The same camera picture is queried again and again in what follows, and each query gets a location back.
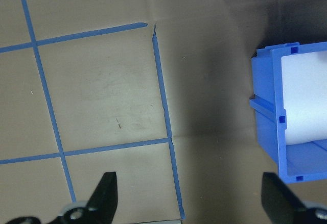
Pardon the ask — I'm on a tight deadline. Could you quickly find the blue bin holding black parts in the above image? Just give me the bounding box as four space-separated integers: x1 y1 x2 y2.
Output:
248 41 327 185

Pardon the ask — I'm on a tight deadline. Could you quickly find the white foam bin liner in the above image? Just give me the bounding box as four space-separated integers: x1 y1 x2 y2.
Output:
281 50 327 144

